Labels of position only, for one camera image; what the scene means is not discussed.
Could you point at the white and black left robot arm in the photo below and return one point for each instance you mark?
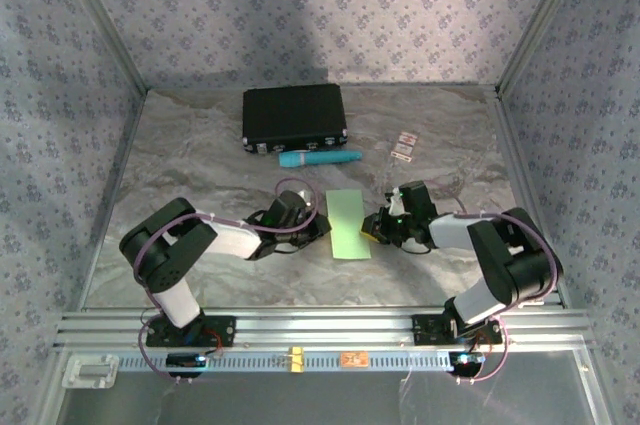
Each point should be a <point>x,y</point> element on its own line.
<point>235,240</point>

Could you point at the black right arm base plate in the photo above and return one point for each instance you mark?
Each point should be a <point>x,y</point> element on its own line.
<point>425,330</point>

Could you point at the white plastic bracket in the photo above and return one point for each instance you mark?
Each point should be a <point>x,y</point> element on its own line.
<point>90,371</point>

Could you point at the light green paper sheet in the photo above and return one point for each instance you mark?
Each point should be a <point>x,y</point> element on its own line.
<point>345,225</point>

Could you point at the aluminium frame post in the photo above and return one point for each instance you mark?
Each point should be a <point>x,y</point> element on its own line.
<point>541,20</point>

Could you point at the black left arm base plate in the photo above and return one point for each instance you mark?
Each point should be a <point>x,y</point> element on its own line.
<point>225,332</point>

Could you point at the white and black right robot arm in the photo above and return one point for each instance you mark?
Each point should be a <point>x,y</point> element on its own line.
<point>450,232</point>

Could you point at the aluminium mounting rail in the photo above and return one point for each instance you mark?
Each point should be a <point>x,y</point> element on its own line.
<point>325,327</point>

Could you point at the black hard case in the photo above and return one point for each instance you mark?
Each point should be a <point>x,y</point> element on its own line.
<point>292,115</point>

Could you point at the grey metal front panel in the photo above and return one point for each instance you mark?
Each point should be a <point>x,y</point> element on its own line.
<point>325,400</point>

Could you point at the aluminium frame side rail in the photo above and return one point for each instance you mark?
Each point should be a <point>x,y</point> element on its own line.
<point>116,195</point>
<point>527,195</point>

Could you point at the clear packet with printed card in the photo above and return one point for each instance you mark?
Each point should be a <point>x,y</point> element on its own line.
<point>404,145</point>

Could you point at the teal cylindrical pen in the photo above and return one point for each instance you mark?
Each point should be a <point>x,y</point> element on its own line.
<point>320,159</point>

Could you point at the orange label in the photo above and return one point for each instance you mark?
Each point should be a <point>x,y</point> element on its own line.
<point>355,359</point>

